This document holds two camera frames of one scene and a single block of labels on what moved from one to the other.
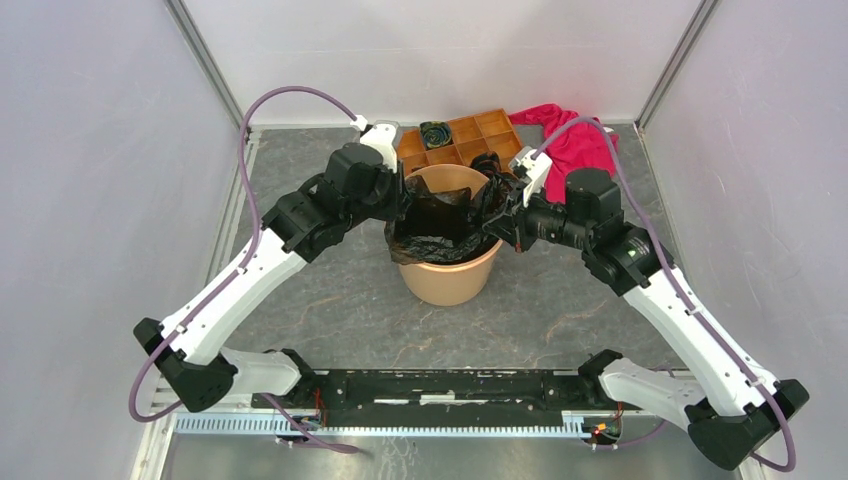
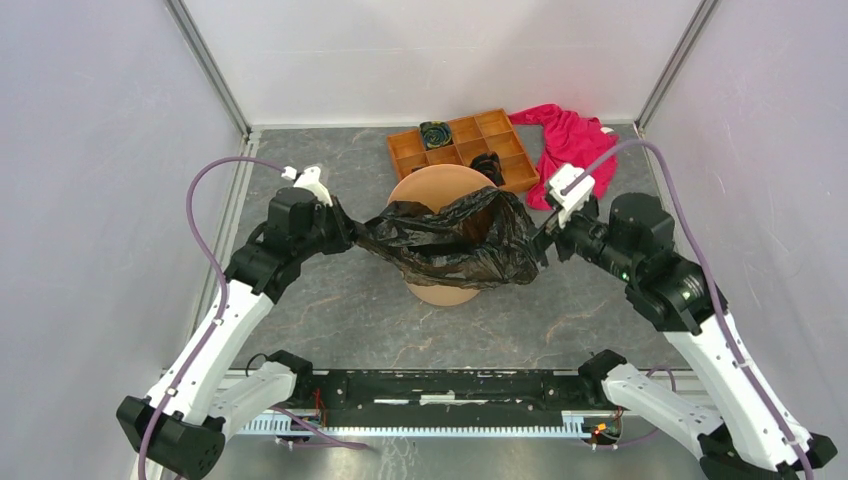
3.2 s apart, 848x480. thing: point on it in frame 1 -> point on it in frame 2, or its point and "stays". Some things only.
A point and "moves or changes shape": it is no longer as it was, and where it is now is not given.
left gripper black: [397, 207] -> [346, 229]
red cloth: [582, 145] stays
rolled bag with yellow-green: [436, 134] stays
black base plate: [350, 393] stays
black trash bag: [435, 226] moves or changes shape
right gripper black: [512, 222] -> [551, 230]
